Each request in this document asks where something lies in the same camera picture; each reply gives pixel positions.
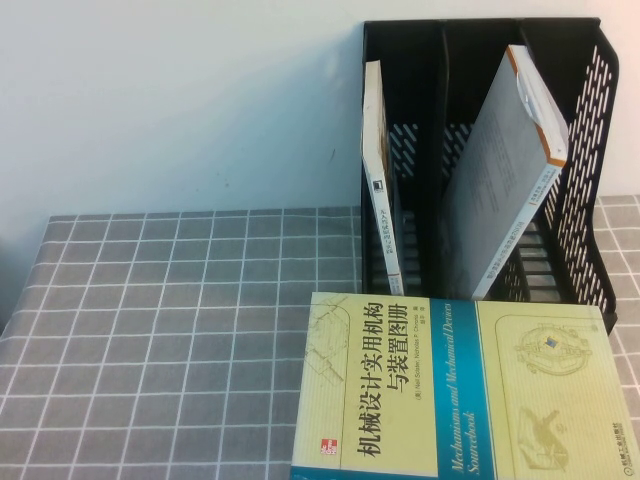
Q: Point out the thin grey white book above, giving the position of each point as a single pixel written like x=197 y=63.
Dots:
x=382 y=225

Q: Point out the white orange ROS2 book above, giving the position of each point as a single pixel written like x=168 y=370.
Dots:
x=495 y=175

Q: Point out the yellow green mechanisms book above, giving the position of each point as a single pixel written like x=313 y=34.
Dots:
x=400 y=375

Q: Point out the grey checked tablecloth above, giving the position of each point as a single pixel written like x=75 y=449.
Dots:
x=150 y=325

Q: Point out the black plastic book stand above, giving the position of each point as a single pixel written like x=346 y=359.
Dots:
x=425 y=75

